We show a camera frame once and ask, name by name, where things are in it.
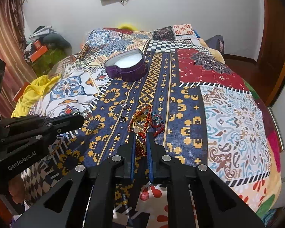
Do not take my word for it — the red orange beaded bracelet bundle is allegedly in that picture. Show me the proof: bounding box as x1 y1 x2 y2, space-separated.
127 105 166 157

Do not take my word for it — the purple heart-shaped jewelry box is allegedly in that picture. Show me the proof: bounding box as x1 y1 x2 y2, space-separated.
104 49 148 82

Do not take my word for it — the yellow cloth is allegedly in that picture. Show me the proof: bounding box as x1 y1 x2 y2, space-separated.
11 74 62 118

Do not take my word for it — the orange box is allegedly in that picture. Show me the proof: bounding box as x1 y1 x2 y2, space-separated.
29 45 48 62

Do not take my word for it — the striped brown curtain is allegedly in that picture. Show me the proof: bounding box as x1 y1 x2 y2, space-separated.
0 0 37 118

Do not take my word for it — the yellow round object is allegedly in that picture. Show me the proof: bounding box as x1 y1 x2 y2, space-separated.
118 23 138 31

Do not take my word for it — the patchwork patterned bedspread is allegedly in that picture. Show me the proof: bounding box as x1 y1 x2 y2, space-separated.
22 24 281 227

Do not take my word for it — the wooden door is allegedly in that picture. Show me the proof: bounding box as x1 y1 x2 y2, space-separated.
257 0 285 106

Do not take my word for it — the dark blue pillow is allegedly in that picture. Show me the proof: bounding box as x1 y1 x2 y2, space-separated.
205 35 225 55

